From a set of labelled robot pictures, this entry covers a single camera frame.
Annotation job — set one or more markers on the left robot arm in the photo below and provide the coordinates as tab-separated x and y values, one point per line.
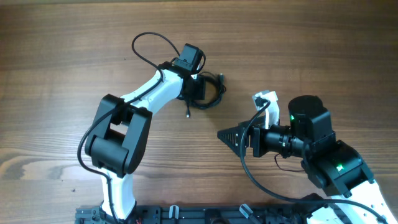
117	139

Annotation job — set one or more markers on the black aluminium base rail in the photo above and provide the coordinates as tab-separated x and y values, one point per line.
279	213

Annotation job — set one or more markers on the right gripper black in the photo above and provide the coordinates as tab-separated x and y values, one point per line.
256	140

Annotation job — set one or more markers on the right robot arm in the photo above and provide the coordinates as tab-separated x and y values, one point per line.
352	193

